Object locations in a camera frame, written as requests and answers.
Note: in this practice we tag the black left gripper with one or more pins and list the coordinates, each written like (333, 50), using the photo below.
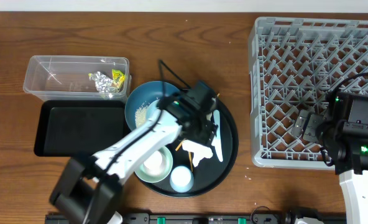
(209, 135)

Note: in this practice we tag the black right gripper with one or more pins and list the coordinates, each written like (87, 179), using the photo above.
(308, 133)

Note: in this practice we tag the white napkin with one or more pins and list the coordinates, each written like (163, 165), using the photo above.
(199, 151)

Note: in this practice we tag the white plate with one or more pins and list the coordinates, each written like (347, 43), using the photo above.
(152, 112)

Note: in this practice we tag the light blue cup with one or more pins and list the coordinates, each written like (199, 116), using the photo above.
(181, 179)

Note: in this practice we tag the white cup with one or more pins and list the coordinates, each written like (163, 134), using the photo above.
(155, 164)

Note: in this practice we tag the blue plate with rice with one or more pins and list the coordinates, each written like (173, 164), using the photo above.
(138, 102)

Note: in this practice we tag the yellow foil wrapper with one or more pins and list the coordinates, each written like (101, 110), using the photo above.
(105, 84)

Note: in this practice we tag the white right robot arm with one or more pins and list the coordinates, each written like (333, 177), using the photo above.
(343, 138)

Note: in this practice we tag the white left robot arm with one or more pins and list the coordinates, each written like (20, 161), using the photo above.
(90, 187)

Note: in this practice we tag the grey dishwasher rack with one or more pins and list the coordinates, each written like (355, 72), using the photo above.
(293, 63)

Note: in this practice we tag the white plastic spoon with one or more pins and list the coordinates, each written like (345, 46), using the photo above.
(217, 139)

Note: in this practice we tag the green bowl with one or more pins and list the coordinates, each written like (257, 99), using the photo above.
(140, 173)

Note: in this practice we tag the round black tray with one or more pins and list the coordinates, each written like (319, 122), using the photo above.
(210, 172)

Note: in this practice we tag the black rectangular tray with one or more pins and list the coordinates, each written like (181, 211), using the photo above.
(70, 127)

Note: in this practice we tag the clear plastic bin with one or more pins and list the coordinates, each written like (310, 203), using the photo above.
(67, 77)

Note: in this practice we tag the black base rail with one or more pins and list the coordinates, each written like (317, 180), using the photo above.
(260, 215)

